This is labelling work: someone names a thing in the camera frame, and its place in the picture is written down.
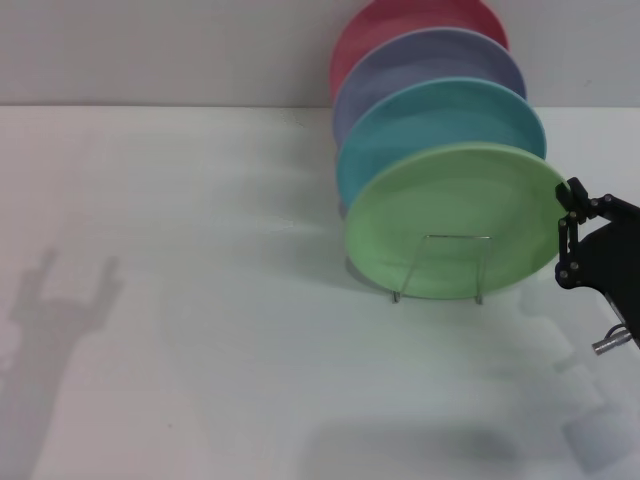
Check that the cyan plastic plate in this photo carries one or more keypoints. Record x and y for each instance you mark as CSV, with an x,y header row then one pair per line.
x,y
430,120

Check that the purple plastic plate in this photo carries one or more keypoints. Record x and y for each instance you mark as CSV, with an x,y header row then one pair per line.
x,y
415,60

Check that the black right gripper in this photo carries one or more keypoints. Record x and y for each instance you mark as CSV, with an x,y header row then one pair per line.
x,y
610,265

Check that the red plastic plate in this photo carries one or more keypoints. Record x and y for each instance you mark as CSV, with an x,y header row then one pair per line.
x,y
390,25

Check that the silver cylindrical connector plug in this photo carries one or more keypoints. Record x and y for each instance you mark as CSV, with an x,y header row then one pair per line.
x,y
609,342

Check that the green plastic plate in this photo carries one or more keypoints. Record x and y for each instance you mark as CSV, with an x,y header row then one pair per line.
x,y
450,215

